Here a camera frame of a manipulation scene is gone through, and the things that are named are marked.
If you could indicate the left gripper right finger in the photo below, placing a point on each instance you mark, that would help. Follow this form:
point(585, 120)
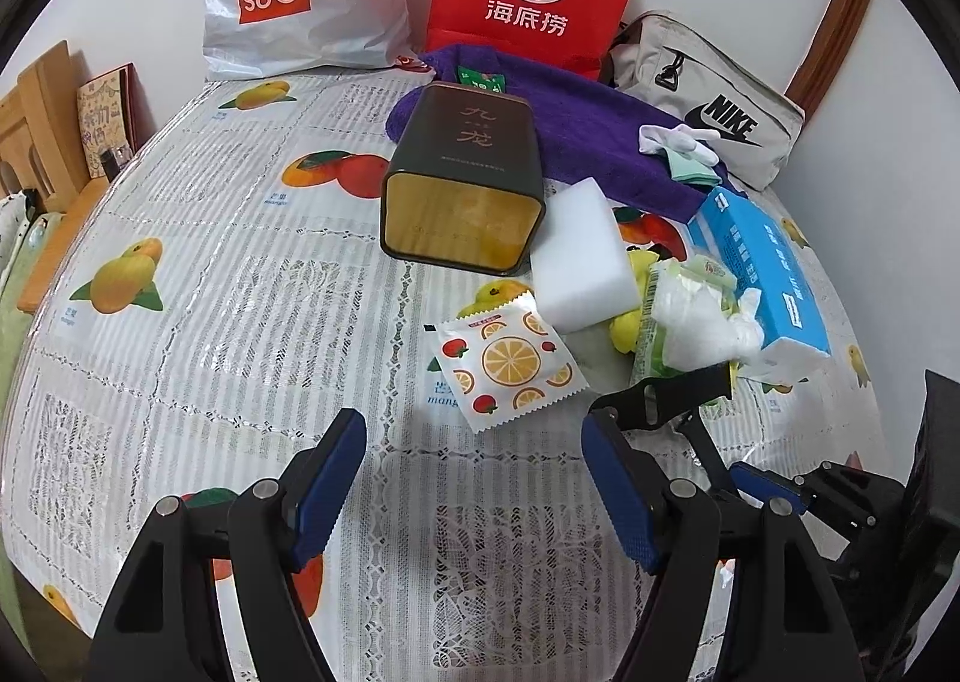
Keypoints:
point(785, 620)

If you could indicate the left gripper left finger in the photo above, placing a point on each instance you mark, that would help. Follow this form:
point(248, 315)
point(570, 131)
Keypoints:
point(162, 622)

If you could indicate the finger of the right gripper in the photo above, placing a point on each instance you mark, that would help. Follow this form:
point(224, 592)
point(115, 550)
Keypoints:
point(654, 401)
point(766, 485)

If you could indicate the light green tissue packet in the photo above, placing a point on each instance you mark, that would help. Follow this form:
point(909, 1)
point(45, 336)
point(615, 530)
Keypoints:
point(647, 362)

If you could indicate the white sponge block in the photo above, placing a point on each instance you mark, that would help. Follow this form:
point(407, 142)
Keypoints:
point(581, 274)

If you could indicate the orange print wipe packet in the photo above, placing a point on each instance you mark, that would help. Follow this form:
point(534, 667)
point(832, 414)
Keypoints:
point(497, 366)

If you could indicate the blue tissue pack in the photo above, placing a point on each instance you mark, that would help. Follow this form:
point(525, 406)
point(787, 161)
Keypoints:
point(756, 251)

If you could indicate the mint green cloth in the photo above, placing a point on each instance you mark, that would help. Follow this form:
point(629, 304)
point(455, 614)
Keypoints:
point(686, 170)

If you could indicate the white sock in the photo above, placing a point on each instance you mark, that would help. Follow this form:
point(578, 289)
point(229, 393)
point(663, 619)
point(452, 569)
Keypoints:
point(694, 143)

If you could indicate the green wet wipe packet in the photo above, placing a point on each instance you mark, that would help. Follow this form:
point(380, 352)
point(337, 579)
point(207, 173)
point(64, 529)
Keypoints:
point(491, 82)

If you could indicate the green bed sheet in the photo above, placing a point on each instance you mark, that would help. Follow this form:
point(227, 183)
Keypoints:
point(23, 240)

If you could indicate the purple towel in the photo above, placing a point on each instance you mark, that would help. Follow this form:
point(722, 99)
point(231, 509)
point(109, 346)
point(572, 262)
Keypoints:
point(584, 129)

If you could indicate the dark green tea tin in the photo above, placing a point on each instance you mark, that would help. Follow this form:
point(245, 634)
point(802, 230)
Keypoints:
point(465, 187)

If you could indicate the fruit print tablecloth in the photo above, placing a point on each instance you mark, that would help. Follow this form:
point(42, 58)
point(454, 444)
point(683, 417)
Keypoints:
point(226, 299)

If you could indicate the grey Nike bag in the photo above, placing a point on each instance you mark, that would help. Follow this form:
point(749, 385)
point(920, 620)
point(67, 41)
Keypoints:
point(667, 64)

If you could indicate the wooden nightstand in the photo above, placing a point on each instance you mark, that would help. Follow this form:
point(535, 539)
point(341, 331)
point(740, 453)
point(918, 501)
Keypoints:
point(45, 271)

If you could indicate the small black bottle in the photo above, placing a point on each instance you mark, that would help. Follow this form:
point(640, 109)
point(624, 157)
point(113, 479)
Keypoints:
point(111, 167)

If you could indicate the wooden bed headboard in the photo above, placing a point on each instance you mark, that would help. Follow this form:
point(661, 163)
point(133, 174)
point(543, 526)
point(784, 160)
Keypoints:
point(40, 137)

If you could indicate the patterned box on nightstand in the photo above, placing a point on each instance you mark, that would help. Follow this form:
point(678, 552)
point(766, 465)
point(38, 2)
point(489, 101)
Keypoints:
point(106, 118)

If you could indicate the brown wooden door frame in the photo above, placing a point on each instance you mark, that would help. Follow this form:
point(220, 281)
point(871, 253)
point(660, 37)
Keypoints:
point(832, 41)

